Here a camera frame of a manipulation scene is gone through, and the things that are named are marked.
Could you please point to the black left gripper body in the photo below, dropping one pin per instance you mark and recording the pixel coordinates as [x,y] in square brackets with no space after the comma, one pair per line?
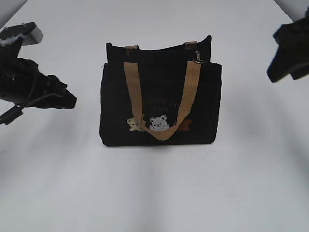
[20,79]

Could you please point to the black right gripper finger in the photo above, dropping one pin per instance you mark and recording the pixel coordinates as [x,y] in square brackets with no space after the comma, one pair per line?
[281,64]

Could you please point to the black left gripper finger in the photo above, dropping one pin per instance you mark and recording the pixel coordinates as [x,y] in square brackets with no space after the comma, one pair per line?
[57,97]

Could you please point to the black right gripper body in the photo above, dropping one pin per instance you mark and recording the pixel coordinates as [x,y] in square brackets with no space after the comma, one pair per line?
[296,36]

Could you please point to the black canvas tote bag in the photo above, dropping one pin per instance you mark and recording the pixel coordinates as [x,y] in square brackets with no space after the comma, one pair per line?
[169,96]

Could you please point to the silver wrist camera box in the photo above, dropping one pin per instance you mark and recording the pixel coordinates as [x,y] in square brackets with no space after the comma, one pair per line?
[28,32]

